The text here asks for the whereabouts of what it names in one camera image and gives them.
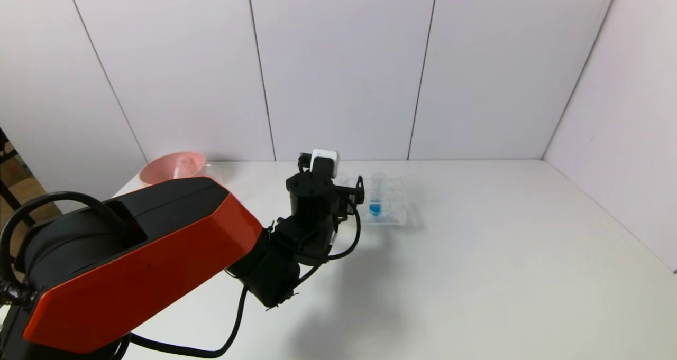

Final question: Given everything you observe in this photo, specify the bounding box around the brown cardboard box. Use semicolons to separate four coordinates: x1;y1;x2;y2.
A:
0;141;49;210

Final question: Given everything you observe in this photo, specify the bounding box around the clear acrylic test tube rack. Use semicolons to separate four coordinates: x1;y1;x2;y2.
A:
336;173;411;228

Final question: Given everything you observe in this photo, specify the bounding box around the black tripod stand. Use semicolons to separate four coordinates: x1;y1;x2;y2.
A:
0;128;22;215

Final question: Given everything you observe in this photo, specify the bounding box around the test tube with blue pigment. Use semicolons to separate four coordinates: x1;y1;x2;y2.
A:
368;172;384;218

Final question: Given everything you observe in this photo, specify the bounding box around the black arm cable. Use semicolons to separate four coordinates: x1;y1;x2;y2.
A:
129;207;363;359

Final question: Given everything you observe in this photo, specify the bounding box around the pink plastic bowl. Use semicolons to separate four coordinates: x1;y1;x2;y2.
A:
140;151;207;187

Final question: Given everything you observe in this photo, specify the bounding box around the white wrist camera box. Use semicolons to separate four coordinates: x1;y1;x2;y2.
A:
310;148;340;179

